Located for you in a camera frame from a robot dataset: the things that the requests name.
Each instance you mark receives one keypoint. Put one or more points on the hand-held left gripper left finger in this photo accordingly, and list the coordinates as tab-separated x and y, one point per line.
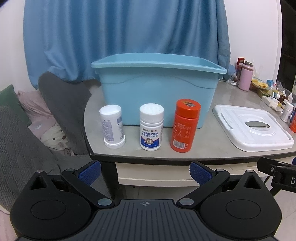
89	172

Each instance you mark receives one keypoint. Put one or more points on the green pillow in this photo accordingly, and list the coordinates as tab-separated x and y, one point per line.
10	102

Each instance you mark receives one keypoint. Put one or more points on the white bottle with barcode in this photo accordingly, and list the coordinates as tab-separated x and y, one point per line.
112	129

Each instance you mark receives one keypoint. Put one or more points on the white flat box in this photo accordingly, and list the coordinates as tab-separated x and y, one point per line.
269	100

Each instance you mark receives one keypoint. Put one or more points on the red box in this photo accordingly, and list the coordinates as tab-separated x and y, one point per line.
240	62

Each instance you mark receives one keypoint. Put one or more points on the dark grey blanket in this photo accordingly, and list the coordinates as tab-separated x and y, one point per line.
64	104

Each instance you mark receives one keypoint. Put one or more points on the small white pill bottle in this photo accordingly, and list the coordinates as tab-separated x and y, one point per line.
286	113

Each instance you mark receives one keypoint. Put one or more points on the small orange bottle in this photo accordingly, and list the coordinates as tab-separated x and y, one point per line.
293	121

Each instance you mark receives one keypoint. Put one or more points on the grey knit sofa cover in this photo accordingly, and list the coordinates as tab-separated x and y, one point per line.
20	153

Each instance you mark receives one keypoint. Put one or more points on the blue capped small jar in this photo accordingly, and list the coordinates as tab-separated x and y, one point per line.
269	83

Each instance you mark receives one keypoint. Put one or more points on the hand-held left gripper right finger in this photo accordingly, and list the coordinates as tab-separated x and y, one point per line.
199	172

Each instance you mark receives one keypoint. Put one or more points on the grey desktop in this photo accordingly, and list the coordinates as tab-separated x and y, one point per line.
208	154

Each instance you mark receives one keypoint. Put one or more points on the white desk frame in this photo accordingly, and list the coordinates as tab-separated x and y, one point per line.
161	173

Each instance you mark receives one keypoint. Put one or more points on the black desk leg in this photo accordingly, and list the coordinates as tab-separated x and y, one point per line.
108	178

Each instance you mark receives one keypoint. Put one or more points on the pink cloth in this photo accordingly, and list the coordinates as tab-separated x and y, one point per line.
32	106

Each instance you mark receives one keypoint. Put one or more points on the small white dropper bottle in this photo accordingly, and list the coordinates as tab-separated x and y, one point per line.
290	98

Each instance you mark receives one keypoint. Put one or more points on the plate of yellow food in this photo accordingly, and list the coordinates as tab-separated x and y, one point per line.
260	83

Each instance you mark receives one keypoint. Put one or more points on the white bottle blue label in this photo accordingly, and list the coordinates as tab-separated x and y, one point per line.
151	129

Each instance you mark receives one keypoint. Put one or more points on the white plastic bin lid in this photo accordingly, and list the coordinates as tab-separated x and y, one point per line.
231	131

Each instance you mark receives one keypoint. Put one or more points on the pink thermos bottle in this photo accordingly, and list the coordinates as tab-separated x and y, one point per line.
245	77

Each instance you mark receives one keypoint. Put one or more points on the light blue plastic bin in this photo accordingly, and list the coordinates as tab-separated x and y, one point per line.
150	92

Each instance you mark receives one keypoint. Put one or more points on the blue curtain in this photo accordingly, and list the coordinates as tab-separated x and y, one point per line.
115	30

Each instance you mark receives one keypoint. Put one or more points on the cartoon printed blanket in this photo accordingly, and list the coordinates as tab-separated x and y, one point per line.
55	139

